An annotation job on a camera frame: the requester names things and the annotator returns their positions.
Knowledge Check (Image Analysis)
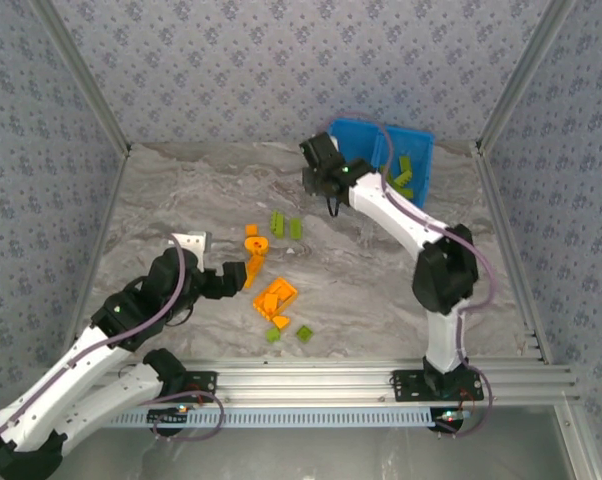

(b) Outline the large hollow orange lego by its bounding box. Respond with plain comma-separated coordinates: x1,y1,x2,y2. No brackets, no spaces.
252,277,300,317

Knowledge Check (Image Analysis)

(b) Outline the blue two-compartment bin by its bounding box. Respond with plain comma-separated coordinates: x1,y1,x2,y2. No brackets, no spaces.
327,117,436,211

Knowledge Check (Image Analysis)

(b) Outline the small black adapter board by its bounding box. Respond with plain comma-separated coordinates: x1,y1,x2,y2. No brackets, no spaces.
432,407,473,427
147,404,191,427

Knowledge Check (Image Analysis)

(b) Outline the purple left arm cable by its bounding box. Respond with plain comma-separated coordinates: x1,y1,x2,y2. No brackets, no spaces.
0,238,226,444

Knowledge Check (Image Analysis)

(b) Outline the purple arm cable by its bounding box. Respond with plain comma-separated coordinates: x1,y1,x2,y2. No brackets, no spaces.
0,238,226,444
324,112,497,440

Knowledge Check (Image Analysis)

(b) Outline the black left wrist cable loop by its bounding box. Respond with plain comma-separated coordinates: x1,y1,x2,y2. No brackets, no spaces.
168,299,196,327

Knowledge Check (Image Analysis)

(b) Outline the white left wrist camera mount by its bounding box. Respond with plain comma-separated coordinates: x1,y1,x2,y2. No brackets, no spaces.
173,230,210,257

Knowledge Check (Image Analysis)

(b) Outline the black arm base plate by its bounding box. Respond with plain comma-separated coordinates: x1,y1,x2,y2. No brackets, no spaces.
126,371,218,404
390,368,485,404

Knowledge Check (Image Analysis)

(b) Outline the aluminium crossbar rail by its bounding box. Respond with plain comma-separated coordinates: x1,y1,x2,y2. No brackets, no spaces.
34,355,581,407

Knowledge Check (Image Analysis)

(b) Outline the white slotted cable duct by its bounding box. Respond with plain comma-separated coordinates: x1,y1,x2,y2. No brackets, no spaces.
100,405,440,430

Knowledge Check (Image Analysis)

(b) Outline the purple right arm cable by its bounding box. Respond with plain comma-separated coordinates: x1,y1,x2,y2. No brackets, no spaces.
324,112,497,440

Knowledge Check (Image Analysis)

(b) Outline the aluminium frame post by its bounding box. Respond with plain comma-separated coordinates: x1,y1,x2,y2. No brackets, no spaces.
473,0,578,156
29,0,133,156

